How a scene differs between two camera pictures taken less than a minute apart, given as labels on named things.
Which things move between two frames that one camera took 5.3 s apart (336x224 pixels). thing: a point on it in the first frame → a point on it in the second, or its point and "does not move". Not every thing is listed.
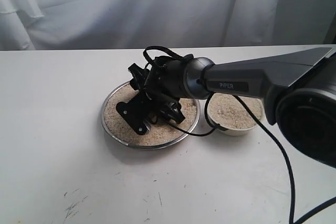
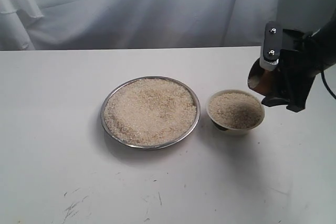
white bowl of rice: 226,112 does not move
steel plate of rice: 121,132 does not move
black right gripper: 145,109 → 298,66
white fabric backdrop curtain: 44,11 does not move
